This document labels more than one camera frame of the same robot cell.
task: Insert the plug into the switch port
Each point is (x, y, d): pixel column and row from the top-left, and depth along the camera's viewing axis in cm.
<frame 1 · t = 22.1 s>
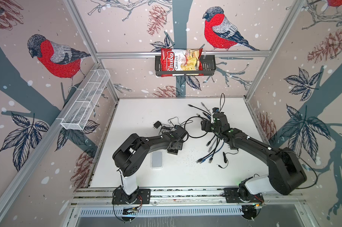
left hand: (177, 143, 92), fingers open
right hand: (204, 124, 89), fingers open
black power adapter: (157, 124, 105), on the table

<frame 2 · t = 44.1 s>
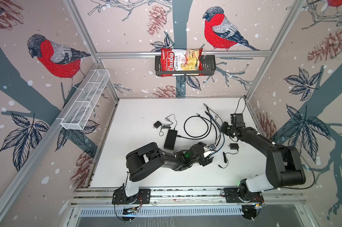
left hand: (210, 151, 83), fingers open
right hand: (219, 128, 93), fingers closed
black network switch: (170, 142, 94), point 2 cm above the table
the other named things where they were.

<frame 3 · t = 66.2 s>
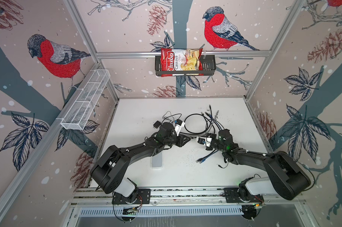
left hand: (189, 139, 80), fingers closed
right hand: (199, 136, 88), fingers closed
white grey flat device: (157, 161, 87), on the table
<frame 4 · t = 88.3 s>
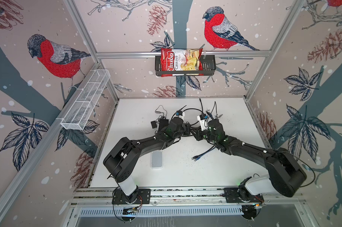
left hand: (192, 126, 85), fingers closed
right hand: (189, 132, 85), fingers open
